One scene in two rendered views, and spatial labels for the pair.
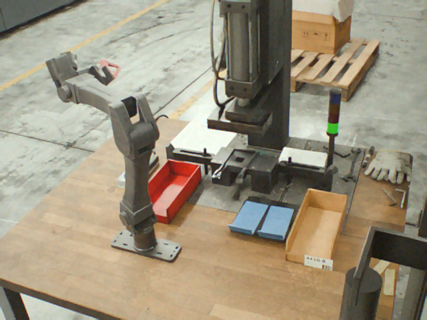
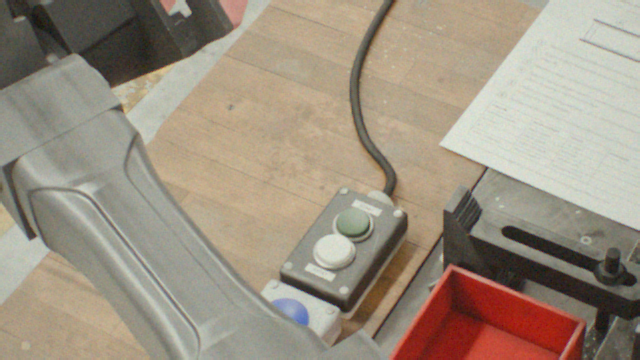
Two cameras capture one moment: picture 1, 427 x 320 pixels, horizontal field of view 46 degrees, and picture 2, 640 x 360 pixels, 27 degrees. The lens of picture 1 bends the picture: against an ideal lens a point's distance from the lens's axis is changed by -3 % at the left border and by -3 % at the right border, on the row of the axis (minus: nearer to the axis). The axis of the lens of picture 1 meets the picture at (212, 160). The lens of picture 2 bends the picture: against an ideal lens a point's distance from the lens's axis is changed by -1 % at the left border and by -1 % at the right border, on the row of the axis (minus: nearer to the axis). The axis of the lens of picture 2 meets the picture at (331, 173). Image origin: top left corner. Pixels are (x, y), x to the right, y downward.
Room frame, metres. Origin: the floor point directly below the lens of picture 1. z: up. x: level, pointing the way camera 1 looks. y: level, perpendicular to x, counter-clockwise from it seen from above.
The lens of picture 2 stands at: (0.81, 0.11, 1.82)
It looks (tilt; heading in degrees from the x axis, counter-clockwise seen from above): 49 degrees down; 11
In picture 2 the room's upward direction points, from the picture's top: 5 degrees counter-clockwise
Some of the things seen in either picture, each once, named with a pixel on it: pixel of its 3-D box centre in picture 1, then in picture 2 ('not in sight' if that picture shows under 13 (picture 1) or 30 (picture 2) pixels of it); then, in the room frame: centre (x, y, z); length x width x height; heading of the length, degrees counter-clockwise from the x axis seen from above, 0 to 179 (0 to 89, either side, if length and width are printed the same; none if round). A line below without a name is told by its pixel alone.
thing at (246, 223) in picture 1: (248, 215); not in sight; (1.17, -0.09, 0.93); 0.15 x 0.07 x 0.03; 155
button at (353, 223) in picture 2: not in sight; (353, 228); (1.52, 0.23, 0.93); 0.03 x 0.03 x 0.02
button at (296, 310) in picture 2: not in sight; (284, 322); (1.42, 0.28, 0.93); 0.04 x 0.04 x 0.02
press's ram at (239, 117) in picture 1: (246, 81); not in sight; (1.46, -0.12, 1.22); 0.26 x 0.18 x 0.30; 156
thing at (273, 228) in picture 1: (276, 220); not in sight; (1.14, -0.17, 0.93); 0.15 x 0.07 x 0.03; 159
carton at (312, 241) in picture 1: (319, 228); not in sight; (1.09, -0.29, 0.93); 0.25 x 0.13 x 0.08; 156
